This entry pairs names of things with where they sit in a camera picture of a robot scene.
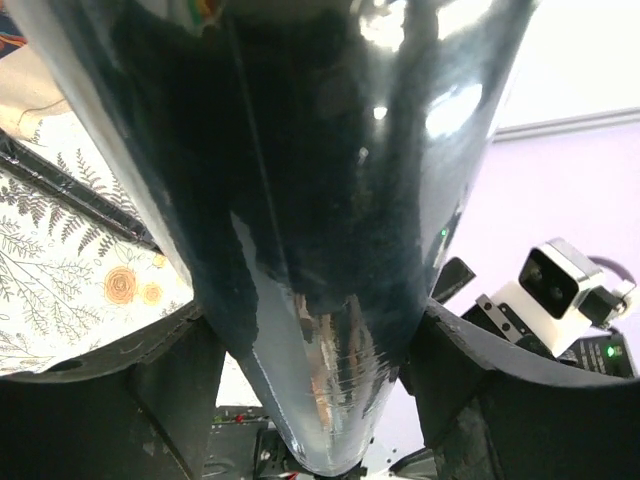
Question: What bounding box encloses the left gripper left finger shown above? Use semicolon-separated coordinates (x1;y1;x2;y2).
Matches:
1;303;225;479

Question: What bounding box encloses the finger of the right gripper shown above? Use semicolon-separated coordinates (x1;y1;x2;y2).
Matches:
432;257;475;303

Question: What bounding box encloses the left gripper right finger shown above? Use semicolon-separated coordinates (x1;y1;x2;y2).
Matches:
408;301;639;479

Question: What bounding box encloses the black shuttlecock tube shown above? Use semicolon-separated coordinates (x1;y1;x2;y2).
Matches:
7;1;536;476

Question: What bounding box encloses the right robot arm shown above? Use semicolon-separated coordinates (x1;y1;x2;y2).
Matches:
462;285;637;378

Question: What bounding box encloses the floral table mat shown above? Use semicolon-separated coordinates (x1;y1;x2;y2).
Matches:
1;113;193;376

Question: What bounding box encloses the beige canvas tote bag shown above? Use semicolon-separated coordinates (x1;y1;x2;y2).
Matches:
0;0;76;136

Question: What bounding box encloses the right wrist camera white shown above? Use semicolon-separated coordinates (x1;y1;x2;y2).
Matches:
479;238;639;358

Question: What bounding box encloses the white racket black handle front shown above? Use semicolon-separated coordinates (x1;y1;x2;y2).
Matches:
1;130;161;253

